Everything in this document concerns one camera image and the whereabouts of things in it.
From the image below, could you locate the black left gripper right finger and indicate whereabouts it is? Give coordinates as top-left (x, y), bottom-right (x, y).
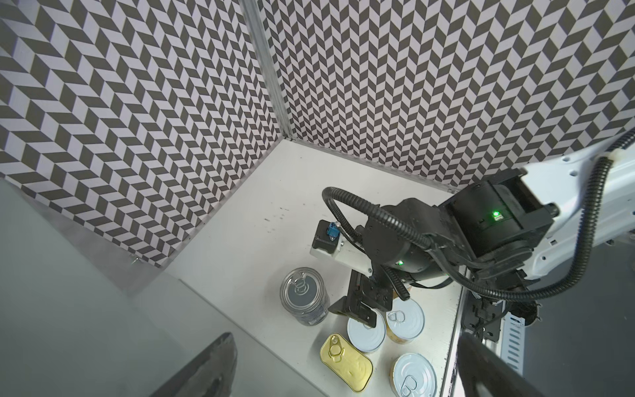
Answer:
top-left (456, 332), bottom-right (542, 397)

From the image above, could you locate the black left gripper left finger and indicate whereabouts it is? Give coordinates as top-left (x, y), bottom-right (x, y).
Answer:
top-left (151, 332), bottom-right (237, 397)

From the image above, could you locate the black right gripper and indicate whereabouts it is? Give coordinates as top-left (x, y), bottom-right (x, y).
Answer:
top-left (328, 266), bottom-right (409, 328)

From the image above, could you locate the white lid can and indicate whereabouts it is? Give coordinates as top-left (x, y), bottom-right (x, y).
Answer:
top-left (347, 314), bottom-right (386, 353)
top-left (390, 353), bottom-right (437, 397)
top-left (385, 298), bottom-right (425, 344)

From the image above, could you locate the blue label tin can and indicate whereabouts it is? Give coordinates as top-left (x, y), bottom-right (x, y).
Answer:
top-left (279, 267), bottom-right (330, 326)

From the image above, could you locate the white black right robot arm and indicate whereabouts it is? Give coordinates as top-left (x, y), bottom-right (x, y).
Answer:
top-left (316, 131), bottom-right (634, 327)

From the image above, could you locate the gold rectangular sardine tin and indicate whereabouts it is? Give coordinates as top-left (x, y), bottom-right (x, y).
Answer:
top-left (319, 333), bottom-right (374, 393)

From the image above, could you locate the grey metal cabinet box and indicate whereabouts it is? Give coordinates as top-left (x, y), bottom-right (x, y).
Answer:
top-left (1, 182), bottom-right (319, 396)

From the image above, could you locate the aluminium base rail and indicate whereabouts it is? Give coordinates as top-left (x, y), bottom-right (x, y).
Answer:
top-left (445, 287), bottom-right (527, 397)

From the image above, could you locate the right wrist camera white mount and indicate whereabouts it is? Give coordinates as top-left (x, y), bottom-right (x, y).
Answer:
top-left (310, 220), bottom-right (373, 277)

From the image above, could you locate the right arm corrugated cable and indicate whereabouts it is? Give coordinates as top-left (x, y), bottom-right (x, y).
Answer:
top-left (321, 127), bottom-right (635, 302)

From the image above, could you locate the right aluminium corner post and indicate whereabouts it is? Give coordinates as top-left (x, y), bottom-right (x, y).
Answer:
top-left (241, 0), bottom-right (294, 141)

